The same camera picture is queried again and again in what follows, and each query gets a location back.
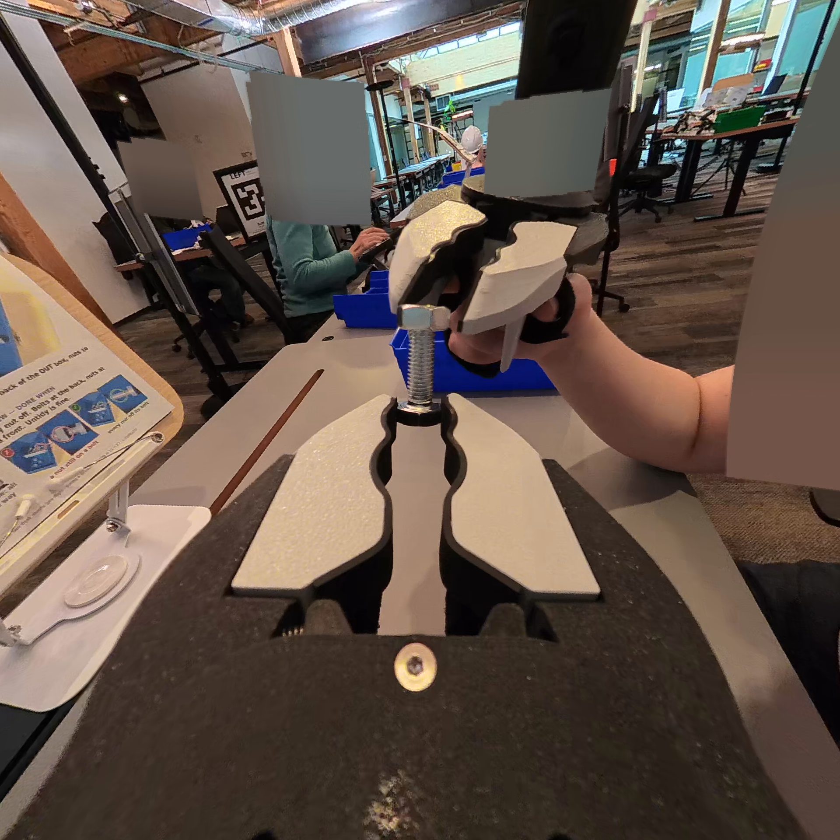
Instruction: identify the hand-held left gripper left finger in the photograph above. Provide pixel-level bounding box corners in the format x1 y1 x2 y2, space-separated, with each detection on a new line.
229 395 396 634

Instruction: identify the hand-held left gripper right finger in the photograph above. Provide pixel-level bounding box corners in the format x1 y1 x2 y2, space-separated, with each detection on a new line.
439 395 603 635

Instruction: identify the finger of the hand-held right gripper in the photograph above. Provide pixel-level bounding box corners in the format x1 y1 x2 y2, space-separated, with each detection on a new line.
389 200 488 316
460 221 578 374

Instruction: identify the silver hex bolt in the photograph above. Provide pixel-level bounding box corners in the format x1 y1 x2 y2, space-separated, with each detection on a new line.
397 305 452 408

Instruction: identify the silver hex nut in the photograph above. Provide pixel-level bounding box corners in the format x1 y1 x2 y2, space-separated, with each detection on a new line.
394 401 450 429

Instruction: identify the person's right forearm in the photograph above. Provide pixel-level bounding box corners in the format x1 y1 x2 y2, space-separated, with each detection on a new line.
539 315 736 476

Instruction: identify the person's right hand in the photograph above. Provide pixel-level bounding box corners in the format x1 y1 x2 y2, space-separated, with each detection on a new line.
447 273 594 384

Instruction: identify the wooden desk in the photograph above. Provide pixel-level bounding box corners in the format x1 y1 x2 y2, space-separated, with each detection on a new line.
653 116 804 221

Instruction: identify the black white marker sign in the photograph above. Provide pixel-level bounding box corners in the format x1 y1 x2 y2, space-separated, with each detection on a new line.
214 161 271 241

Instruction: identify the white board stand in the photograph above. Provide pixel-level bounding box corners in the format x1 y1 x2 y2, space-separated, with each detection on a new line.
0 479 212 714

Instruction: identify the instruction poster board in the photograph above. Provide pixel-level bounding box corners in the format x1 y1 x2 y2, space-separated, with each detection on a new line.
0 252 186 594

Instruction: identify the black phone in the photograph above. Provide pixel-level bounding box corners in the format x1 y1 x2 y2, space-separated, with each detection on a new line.
0 701 76 804

